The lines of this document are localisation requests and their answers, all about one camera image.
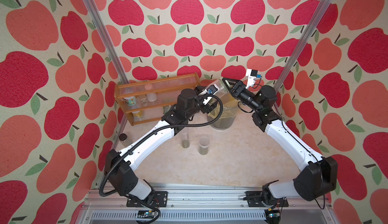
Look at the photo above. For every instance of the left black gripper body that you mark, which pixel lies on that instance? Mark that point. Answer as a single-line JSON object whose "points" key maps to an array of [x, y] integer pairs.
{"points": [[197, 106]]}

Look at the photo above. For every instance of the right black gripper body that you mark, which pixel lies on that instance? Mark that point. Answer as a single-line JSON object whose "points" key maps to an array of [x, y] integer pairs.
{"points": [[245, 97]]}

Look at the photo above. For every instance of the glass jar with mung beans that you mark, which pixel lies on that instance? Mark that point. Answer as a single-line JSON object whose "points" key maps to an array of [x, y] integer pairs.
{"points": [[223, 93]]}

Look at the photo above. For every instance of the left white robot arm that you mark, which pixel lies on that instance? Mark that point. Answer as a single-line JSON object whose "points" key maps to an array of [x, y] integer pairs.
{"points": [[121, 165]]}

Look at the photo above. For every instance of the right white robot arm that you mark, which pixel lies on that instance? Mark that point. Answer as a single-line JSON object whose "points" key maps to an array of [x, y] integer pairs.
{"points": [[318, 174]]}

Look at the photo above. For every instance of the tall clear jar with beans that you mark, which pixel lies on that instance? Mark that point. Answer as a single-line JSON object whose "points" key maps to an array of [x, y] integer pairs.
{"points": [[185, 138]]}

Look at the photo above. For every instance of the short clear jar with beans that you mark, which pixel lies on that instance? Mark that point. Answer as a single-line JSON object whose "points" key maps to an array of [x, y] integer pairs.
{"points": [[204, 143]]}

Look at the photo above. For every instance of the green packet on shelf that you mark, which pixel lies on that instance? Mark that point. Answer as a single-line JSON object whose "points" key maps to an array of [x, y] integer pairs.
{"points": [[166, 109]]}

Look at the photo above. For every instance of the grey bin with yellow bag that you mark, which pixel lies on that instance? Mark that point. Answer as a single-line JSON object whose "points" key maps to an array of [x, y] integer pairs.
{"points": [[227, 118]]}

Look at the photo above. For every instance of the white bottle on shelf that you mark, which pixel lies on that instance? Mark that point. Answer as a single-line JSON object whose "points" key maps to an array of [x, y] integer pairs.
{"points": [[151, 97]]}

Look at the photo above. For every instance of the orange wooden shelf rack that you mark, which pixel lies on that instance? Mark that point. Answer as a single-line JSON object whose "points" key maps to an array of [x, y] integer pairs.
{"points": [[144, 102]]}

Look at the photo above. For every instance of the yellow can on shelf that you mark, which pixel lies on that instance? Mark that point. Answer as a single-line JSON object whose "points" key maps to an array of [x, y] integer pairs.
{"points": [[138, 116]]}

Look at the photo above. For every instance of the white printed cup on shelf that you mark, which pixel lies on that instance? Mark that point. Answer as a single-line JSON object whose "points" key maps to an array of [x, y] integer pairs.
{"points": [[130, 101]]}

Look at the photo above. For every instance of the small circuit board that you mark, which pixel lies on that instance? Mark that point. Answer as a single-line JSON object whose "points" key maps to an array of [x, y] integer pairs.
{"points": [[146, 214]]}

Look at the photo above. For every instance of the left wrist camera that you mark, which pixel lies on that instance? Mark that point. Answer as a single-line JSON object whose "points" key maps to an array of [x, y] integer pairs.
{"points": [[210, 90]]}

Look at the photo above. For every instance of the dark lid jar by wall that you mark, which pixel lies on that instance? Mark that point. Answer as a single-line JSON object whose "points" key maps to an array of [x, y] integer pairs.
{"points": [[124, 140]]}

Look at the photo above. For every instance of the right aluminium frame post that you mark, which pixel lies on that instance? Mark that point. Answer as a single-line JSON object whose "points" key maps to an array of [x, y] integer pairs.
{"points": [[321, 9]]}

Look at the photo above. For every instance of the aluminium frame post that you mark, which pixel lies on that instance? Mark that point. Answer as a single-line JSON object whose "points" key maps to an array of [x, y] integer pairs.
{"points": [[321, 9], [106, 39]]}

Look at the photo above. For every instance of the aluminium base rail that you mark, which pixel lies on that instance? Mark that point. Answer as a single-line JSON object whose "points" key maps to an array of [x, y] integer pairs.
{"points": [[195, 204]]}

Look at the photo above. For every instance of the left aluminium frame post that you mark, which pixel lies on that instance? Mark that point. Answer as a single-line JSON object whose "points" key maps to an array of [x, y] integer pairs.
{"points": [[106, 39]]}

